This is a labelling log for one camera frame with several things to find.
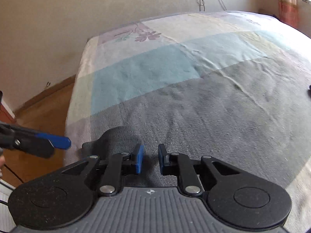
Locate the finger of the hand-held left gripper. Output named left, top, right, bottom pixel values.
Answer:
left=0, top=123, right=72, bottom=149
left=0, top=133, right=55, bottom=159

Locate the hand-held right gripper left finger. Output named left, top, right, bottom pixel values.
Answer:
left=62, top=144, right=144, bottom=197

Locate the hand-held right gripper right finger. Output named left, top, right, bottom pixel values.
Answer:
left=158, top=144, right=241, bottom=196

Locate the bed with patchwork sheet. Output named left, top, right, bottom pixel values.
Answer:
left=64, top=11, right=311, bottom=233

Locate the pink checked curtain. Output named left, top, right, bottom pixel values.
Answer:
left=278, top=0, right=299, bottom=28

